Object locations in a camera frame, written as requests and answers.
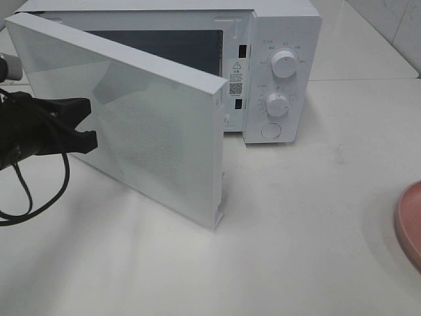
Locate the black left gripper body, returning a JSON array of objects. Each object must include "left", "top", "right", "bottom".
[{"left": 1, "top": 91, "right": 91, "bottom": 169}]

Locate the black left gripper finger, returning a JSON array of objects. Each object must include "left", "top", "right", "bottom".
[
  {"left": 0, "top": 53, "right": 23, "bottom": 82},
  {"left": 64, "top": 127, "right": 98, "bottom": 154}
]

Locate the white microwave door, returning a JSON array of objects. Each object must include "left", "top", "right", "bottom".
[{"left": 5, "top": 13, "right": 227, "bottom": 229}]

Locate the round white door button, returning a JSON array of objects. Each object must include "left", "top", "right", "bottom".
[{"left": 261, "top": 123, "right": 282, "bottom": 139}]

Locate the white timer knob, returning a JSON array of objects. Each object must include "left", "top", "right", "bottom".
[{"left": 265, "top": 93, "right": 290, "bottom": 117}]

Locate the pink round plate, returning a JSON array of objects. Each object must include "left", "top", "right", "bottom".
[{"left": 394, "top": 181, "right": 420, "bottom": 272}]

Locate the white warning label sticker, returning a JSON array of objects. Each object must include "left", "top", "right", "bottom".
[{"left": 227, "top": 59, "right": 246, "bottom": 98}]

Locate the white microwave oven body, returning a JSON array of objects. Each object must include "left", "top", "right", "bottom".
[{"left": 7, "top": 1, "right": 322, "bottom": 144}]

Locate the upper white power knob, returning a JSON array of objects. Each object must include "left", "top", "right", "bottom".
[{"left": 270, "top": 47, "right": 299, "bottom": 79}]

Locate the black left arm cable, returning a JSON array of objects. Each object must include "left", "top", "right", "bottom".
[{"left": 0, "top": 88, "right": 70, "bottom": 226}]

